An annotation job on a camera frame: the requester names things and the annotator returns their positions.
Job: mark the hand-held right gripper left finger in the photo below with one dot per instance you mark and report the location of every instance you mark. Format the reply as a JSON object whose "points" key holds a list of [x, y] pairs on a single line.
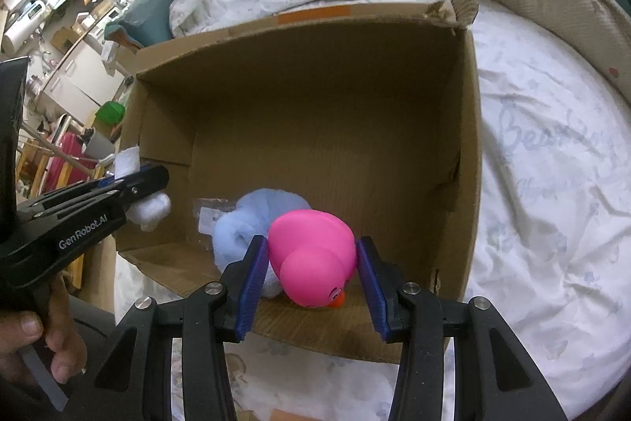
{"points": [[252, 279]]}

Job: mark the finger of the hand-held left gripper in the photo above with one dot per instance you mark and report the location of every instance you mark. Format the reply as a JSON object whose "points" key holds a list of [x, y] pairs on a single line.
{"points": [[129, 184]]}

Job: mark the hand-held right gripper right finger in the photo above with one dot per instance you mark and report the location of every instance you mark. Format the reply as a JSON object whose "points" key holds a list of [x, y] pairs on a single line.
{"points": [[373, 284]]}

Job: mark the white fluffy plush toy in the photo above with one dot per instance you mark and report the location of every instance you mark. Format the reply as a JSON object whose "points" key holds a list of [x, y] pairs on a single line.
{"points": [[148, 204]]}

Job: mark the light blue plush toy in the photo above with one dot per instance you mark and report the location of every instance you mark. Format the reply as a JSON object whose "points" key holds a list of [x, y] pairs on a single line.
{"points": [[246, 238]]}

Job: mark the pink rubber duck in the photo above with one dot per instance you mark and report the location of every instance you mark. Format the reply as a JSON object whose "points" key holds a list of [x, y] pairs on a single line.
{"points": [[315, 256]]}

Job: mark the cardboard box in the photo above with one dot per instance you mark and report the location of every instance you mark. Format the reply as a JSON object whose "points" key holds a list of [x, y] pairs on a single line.
{"points": [[315, 145]]}

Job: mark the person's left hand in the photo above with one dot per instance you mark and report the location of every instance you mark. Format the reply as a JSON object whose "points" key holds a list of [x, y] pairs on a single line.
{"points": [[47, 337]]}

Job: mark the pink storage box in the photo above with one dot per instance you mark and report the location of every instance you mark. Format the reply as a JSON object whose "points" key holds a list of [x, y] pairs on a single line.
{"points": [[61, 159]]}

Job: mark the clear plastic bag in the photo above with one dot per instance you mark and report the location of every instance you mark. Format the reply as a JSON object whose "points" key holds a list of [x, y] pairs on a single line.
{"points": [[214, 216]]}

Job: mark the green plastic container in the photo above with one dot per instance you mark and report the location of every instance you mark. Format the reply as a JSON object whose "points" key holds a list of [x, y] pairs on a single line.
{"points": [[109, 113]]}

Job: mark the white cabinet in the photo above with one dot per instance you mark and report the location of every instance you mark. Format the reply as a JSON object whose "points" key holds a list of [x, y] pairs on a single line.
{"points": [[74, 75]]}

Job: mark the teal pillow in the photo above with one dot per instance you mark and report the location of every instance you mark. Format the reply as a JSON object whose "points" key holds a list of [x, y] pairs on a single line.
{"points": [[148, 14]]}

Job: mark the white printed bed sheet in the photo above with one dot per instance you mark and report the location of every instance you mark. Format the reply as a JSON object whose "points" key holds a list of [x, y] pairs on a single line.
{"points": [[542, 228]]}

